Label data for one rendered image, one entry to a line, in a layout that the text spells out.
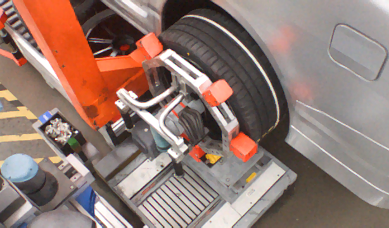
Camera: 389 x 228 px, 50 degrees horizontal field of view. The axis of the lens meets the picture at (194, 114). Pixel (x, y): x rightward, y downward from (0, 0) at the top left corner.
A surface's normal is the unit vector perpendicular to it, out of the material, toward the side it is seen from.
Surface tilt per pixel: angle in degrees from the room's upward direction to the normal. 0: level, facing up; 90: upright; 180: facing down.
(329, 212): 0
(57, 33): 90
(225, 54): 18
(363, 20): 80
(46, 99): 0
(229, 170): 0
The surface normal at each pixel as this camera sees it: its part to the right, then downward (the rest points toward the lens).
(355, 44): -0.72, 0.62
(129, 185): -0.09, -0.54
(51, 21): 0.69, 0.57
